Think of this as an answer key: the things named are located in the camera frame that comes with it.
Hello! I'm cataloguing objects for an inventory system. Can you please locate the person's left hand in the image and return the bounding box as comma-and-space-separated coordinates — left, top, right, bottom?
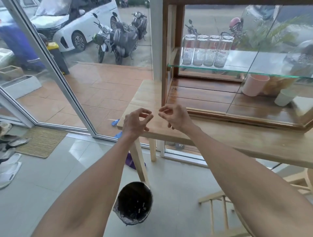
122, 108, 154, 141

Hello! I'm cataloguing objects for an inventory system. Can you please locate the person's right hand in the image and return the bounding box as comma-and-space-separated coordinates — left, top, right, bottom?
158, 104, 196, 134

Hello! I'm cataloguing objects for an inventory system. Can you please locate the person's left forearm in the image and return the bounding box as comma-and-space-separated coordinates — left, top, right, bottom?
32, 132, 141, 237

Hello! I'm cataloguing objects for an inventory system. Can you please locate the person's right forearm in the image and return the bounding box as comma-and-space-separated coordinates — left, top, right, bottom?
186, 124, 313, 237

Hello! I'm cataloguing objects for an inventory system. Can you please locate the wooden glass display cabinet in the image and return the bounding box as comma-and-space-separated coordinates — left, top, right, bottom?
161, 0, 313, 133

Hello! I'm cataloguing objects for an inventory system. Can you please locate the purple cloth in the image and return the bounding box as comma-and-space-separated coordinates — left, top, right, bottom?
125, 153, 147, 170

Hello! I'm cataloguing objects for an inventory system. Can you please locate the light wooden table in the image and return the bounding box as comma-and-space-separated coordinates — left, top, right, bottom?
117, 79, 313, 186

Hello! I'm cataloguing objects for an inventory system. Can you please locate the dark grey scooter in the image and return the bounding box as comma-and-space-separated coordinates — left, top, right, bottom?
110, 12, 139, 65

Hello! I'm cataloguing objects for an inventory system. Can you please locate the white scooter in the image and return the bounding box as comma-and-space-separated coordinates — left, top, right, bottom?
92, 13, 114, 64

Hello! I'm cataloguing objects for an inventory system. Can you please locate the black scooter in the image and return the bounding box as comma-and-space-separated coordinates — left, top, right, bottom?
132, 11, 149, 41

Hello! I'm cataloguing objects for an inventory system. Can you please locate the black bucket with liner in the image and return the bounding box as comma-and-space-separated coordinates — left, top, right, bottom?
113, 181, 154, 225

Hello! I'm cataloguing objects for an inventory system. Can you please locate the pink plastic cup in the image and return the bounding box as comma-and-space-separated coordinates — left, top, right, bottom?
242, 74, 270, 97

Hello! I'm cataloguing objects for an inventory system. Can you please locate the glass shelf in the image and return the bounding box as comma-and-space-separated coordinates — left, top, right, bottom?
167, 49, 313, 79

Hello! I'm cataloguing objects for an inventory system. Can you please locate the black bin with yellow lid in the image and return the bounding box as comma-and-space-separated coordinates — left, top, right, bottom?
39, 34, 70, 75

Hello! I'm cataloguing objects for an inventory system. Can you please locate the woven door mat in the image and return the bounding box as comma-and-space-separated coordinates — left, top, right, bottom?
15, 126, 68, 159

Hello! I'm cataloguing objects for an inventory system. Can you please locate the light wooden chair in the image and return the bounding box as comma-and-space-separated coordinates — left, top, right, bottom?
198, 168, 313, 237

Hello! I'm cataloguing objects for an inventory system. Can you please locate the white car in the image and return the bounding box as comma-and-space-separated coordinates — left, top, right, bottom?
30, 0, 120, 53

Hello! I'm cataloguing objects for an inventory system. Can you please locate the red motorcycle helmet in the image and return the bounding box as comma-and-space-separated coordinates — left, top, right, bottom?
229, 17, 245, 35

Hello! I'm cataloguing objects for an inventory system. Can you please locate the white plastic cup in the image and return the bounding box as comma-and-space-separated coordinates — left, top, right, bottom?
274, 89, 297, 107

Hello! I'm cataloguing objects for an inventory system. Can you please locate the grey concrete planter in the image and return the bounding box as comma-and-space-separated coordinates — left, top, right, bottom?
0, 75, 42, 99

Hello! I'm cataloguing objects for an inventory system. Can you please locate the grey shoe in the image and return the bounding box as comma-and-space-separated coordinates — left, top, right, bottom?
6, 138, 30, 148

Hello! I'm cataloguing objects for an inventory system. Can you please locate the green palm plant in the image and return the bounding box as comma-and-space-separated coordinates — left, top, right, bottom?
241, 16, 307, 52

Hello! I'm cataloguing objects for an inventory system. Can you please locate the dark shoe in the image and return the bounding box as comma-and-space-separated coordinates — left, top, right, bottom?
0, 134, 20, 144

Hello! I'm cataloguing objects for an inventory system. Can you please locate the brown concrete planter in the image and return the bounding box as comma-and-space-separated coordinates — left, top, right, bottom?
0, 66, 24, 81

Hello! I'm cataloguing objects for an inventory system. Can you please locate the white slipper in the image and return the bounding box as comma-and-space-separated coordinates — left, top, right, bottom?
0, 162, 22, 189
0, 153, 22, 172

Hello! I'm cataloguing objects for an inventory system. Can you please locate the clear dome cover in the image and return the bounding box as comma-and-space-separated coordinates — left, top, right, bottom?
281, 40, 313, 78

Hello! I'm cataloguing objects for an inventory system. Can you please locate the white sliding door frame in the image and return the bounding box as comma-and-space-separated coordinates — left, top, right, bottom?
0, 0, 99, 140

